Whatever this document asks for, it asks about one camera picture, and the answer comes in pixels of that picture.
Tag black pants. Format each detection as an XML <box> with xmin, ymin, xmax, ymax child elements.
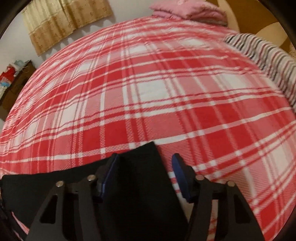
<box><xmin>1</xmin><ymin>143</ymin><xmax>188</xmax><ymax>240</ymax></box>

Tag red white plaid bedspread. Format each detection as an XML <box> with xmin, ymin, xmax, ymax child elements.
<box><xmin>1</xmin><ymin>16</ymin><xmax>295</xmax><ymax>240</ymax></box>

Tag dark wooden desk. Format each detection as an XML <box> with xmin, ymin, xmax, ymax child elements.
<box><xmin>1</xmin><ymin>60</ymin><xmax>36</xmax><ymax>121</ymax></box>

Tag red gift bag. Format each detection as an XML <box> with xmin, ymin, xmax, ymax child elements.
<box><xmin>1</xmin><ymin>66</ymin><xmax>16</xmax><ymax>82</ymax></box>

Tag striped pillow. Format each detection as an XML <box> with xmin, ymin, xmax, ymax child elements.
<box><xmin>224</xmin><ymin>34</ymin><xmax>295</xmax><ymax>110</ymax></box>

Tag brown wooden headboard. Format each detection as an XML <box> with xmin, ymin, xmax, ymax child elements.
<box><xmin>210</xmin><ymin>0</ymin><xmax>295</xmax><ymax>54</ymax></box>

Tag beige patterned curtain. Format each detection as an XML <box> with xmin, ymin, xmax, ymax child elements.
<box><xmin>22</xmin><ymin>0</ymin><xmax>113</xmax><ymax>56</ymax></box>

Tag folded pink quilt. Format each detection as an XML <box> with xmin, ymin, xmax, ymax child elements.
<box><xmin>149</xmin><ymin>1</ymin><xmax>228</xmax><ymax>27</ymax></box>

